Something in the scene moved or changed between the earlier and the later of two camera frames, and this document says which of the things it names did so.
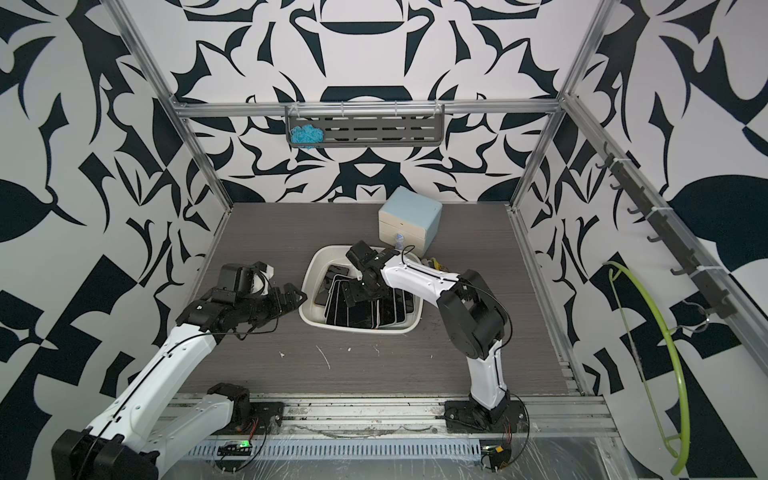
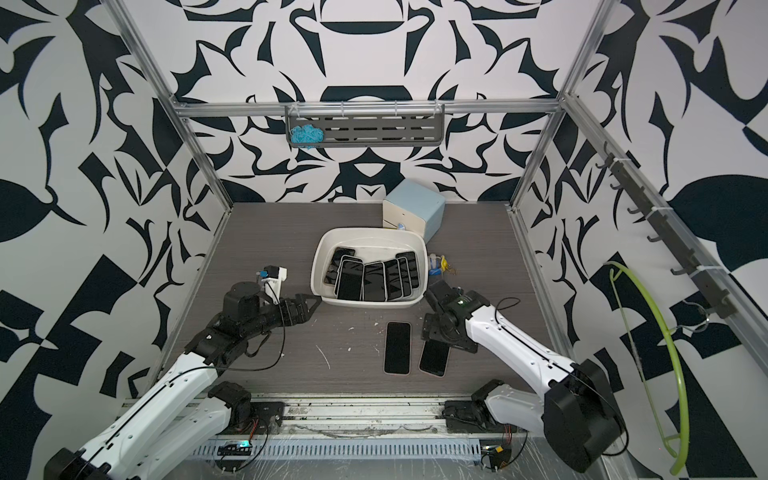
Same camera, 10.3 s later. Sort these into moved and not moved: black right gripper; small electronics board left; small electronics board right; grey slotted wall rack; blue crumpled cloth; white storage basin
Moved: white storage basin; black right gripper
Not moved: small electronics board right; grey slotted wall rack; blue crumpled cloth; small electronics board left
